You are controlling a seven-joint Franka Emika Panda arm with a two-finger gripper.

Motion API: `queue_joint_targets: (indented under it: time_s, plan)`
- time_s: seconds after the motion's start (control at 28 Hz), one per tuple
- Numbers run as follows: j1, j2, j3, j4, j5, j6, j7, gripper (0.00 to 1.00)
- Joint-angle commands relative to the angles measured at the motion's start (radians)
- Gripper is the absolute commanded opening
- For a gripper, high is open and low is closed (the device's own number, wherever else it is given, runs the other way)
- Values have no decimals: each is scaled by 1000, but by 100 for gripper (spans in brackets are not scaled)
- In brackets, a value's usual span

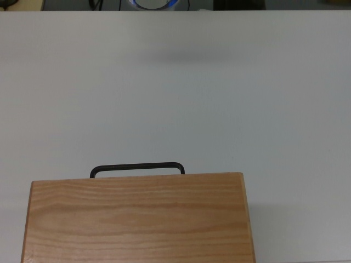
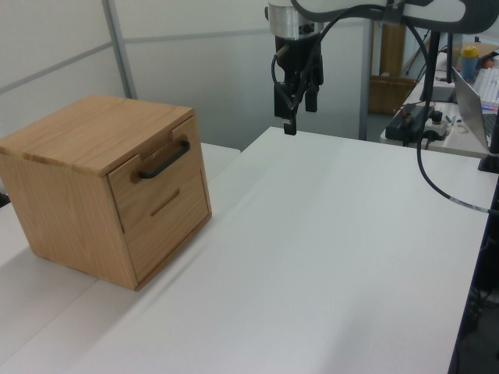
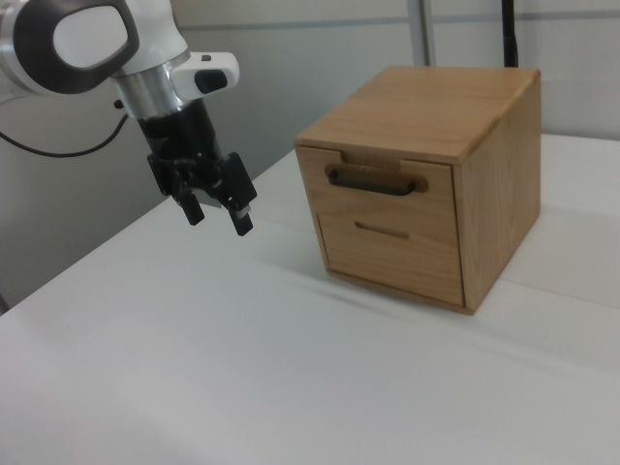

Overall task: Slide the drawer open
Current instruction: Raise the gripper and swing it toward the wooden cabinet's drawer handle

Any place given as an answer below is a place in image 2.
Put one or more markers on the upright wooden board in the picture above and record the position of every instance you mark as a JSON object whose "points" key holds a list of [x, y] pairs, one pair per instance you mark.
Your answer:
{"points": [[393, 46]]}

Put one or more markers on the black electronics box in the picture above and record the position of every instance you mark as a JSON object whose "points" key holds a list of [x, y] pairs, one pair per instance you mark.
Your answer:
{"points": [[401, 124]]}

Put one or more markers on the short wooden drawer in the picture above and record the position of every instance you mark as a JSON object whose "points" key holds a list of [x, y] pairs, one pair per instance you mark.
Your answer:
{"points": [[167, 249]]}

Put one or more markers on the wooden crate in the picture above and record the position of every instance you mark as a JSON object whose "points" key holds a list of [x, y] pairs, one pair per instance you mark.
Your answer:
{"points": [[390, 95]]}

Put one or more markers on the wooden two-drawer cabinet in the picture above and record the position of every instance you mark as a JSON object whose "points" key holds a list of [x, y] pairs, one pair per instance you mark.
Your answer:
{"points": [[66, 195]]}

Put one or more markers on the scissors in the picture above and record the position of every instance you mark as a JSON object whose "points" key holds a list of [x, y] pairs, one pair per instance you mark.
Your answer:
{"points": [[454, 122]]}

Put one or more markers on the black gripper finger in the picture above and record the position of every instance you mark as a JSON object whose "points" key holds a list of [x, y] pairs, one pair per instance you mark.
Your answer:
{"points": [[281, 101], [312, 99]]}

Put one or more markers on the white keyboard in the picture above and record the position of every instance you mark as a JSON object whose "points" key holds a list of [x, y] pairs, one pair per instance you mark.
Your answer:
{"points": [[490, 87]]}

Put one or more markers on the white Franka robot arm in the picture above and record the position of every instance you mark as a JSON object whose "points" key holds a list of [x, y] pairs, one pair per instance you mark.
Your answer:
{"points": [[284, 19]]}

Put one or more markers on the emergency stop button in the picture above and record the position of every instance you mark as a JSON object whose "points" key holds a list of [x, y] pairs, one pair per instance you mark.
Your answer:
{"points": [[436, 128]]}

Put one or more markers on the black monitor stand pole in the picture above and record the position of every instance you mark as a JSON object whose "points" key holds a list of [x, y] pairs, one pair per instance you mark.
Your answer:
{"points": [[432, 66]]}

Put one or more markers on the black table clamp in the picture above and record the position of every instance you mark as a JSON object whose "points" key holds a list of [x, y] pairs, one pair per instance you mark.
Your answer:
{"points": [[489, 163]]}

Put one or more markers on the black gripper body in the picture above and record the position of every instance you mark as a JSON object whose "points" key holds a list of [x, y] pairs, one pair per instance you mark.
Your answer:
{"points": [[296, 58]]}

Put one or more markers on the blue bottle with yellow lid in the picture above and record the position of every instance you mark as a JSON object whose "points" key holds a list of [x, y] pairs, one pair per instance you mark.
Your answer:
{"points": [[469, 64]]}

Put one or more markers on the grey partition post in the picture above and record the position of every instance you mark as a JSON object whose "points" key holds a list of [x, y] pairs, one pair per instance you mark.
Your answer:
{"points": [[121, 46], [367, 78]]}

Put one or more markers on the silver laptop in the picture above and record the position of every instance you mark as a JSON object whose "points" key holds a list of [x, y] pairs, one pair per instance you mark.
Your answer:
{"points": [[469, 105]]}

